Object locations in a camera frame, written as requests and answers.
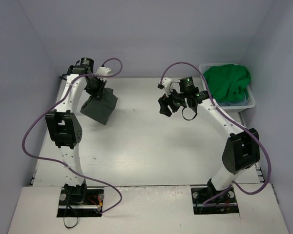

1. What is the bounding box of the grey t shirt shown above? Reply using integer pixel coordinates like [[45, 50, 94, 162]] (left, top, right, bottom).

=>
[[80, 88, 118, 125]]

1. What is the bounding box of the green t shirt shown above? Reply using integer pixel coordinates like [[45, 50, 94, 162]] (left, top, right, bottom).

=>
[[204, 64, 251, 102]]

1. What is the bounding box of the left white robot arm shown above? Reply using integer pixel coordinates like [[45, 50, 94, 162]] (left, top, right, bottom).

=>
[[45, 58, 106, 174]]

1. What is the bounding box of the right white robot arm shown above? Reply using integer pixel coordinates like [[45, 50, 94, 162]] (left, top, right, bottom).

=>
[[158, 77, 260, 201]]

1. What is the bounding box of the light blue t shirt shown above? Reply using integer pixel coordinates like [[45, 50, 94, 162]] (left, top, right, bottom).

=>
[[217, 98, 247, 107]]

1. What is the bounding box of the white laundry basket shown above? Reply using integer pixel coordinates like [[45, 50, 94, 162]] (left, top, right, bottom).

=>
[[199, 63, 255, 112]]

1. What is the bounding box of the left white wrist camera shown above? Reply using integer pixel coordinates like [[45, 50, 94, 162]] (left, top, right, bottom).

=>
[[96, 66, 112, 77]]

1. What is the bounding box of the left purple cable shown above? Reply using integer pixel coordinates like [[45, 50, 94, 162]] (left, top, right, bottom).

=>
[[22, 58, 124, 215]]

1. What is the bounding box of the purple cable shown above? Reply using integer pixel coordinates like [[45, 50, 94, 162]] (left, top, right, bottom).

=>
[[160, 62, 272, 208], [22, 58, 124, 215]]

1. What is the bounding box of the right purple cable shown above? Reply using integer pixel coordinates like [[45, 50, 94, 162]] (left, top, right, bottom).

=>
[[160, 62, 272, 208]]

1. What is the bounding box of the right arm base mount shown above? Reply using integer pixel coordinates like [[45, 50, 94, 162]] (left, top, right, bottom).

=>
[[191, 187, 239, 215]]

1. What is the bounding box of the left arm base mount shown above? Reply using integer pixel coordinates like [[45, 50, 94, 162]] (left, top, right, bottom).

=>
[[57, 187, 104, 217]]

